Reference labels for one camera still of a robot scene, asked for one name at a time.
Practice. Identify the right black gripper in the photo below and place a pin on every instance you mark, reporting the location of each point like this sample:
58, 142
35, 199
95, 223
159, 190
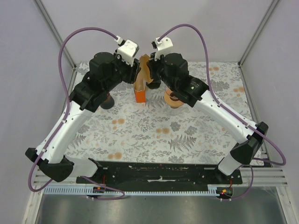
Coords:
153, 64

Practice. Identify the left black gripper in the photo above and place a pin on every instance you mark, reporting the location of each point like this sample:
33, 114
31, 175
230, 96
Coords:
133, 70

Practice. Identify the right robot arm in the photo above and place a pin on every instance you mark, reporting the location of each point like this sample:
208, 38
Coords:
172, 69

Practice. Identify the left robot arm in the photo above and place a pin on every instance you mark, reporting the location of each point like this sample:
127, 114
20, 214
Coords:
106, 71

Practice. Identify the green glass coffee dripper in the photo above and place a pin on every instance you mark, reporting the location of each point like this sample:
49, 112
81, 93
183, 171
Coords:
154, 84

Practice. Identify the orange coffee filter box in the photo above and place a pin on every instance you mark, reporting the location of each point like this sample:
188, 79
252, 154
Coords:
139, 93

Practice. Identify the red capped dark bottle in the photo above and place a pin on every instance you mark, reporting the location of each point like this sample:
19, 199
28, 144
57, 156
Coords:
108, 103

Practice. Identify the floral tablecloth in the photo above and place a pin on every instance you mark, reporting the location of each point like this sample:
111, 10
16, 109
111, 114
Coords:
150, 132

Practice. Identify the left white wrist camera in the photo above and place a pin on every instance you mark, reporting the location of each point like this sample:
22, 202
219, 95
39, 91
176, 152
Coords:
126, 51

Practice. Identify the aluminium frame rail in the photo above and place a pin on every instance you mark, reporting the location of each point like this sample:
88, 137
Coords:
54, 31

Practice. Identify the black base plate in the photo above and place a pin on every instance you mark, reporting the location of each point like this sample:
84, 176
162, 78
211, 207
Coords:
161, 176

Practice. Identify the white cable duct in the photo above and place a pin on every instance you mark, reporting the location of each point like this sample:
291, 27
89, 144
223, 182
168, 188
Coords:
91, 190

